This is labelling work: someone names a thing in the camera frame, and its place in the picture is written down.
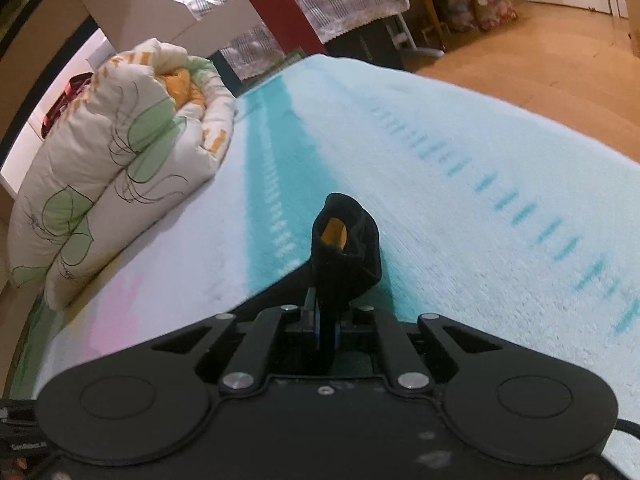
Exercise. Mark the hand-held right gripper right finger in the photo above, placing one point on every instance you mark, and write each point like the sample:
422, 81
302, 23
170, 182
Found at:
390, 345

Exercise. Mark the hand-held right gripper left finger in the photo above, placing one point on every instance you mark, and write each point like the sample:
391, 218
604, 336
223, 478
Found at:
260, 340

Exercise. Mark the black pants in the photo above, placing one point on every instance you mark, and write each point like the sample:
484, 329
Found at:
347, 265

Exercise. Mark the leaf print pillow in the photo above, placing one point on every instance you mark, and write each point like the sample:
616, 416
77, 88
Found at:
165, 175
100, 140

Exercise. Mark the dark red bag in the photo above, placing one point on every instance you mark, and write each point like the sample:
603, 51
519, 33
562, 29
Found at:
65, 102

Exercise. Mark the red board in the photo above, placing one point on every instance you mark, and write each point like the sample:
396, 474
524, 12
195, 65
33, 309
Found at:
285, 15

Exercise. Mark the white wooden bed headboard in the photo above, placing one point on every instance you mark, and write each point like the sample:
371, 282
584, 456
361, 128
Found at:
165, 5

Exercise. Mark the floral bag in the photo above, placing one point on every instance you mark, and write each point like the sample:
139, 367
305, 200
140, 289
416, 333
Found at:
485, 0

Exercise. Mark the cardboard box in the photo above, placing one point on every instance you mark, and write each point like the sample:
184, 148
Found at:
631, 5

